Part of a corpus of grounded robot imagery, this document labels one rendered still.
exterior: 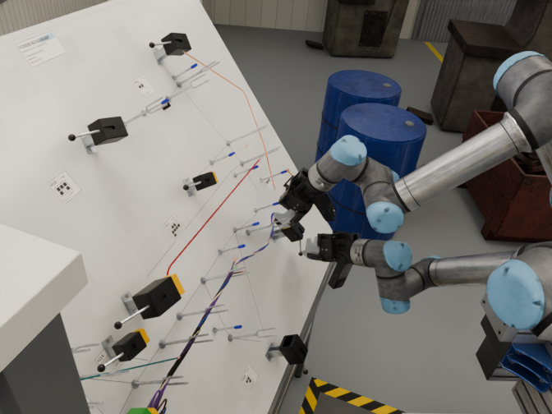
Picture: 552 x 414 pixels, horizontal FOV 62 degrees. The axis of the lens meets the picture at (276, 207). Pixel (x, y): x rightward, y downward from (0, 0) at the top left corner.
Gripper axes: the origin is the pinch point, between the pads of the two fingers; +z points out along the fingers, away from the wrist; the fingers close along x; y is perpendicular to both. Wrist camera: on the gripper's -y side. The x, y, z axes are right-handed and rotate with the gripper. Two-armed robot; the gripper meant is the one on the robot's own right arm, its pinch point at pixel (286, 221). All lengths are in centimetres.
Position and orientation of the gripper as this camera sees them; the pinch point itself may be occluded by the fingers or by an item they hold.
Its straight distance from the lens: 134.3
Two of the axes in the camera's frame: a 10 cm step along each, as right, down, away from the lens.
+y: -8.4, -4.8, -2.4
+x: -2.2, 7.2, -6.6
